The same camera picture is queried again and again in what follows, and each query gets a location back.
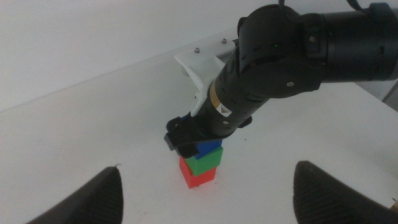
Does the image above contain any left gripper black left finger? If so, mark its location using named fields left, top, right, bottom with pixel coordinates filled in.
left=26, top=166, right=124, bottom=224

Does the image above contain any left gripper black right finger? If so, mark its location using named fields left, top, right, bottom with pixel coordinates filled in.
left=292, top=160, right=398, bottom=224

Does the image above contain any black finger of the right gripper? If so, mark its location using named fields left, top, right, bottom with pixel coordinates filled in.
left=164, top=133, right=200, bottom=159

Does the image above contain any blue cube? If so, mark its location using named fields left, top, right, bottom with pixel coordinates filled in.
left=193, top=139, right=223, bottom=160

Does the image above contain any green cube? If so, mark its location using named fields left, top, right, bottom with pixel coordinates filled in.
left=185, top=146, right=224, bottom=177

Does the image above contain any red cube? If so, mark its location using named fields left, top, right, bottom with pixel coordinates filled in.
left=178, top=156, right=217, bottom=190

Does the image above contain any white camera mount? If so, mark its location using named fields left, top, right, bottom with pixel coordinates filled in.
left=174, top=37, right=237, bottom=118

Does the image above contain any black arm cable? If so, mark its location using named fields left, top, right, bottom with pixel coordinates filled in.
left=277, top=0, right=366, bottom=24

